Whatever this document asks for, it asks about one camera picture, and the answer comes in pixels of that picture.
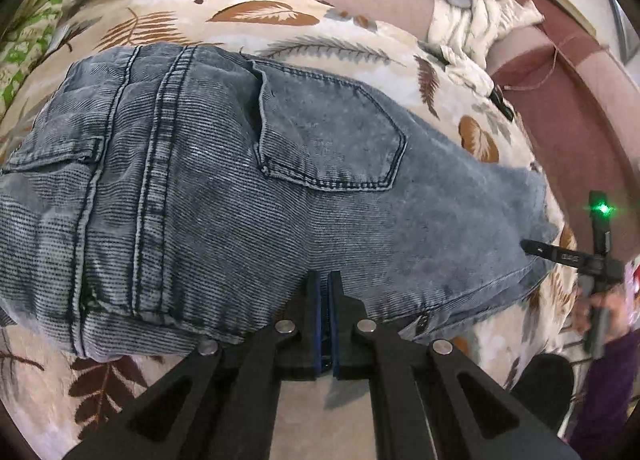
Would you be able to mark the purple sleeve forearm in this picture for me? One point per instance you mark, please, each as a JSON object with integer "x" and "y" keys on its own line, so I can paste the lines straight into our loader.
{"x": 609, "y": 383}

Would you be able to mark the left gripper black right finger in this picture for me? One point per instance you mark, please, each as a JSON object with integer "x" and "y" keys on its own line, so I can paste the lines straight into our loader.
{"x": 430, "y": 401}

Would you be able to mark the leaf print fleece blanket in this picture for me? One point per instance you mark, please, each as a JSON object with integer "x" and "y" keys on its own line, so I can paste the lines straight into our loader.
{"x": 56, "y": 398}

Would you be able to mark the green patterned blanket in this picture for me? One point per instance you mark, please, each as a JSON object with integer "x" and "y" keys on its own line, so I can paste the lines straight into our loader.
{"x": 24, "y": 43}

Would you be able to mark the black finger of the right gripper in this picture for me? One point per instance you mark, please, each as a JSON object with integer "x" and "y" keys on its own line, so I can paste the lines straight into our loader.
{"x": 554, "y": 253}

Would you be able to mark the white crumpled cloth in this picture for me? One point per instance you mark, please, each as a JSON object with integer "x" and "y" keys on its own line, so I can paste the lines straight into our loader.
{"x": 463, "y": 37}

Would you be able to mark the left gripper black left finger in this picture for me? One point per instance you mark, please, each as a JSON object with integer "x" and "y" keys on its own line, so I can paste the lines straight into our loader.
{"x": 220, "y": 402}

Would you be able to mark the right hand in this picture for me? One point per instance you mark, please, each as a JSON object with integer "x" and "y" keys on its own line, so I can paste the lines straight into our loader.
{"x": 617, "y": 301}

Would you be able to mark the black remote on bed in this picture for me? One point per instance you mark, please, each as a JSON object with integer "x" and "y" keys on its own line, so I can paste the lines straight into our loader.
{"x": 504, "y": 106}

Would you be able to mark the blue denim jeans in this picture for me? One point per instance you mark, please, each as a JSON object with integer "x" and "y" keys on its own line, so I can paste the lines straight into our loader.
{"x": 167, "y": 194}

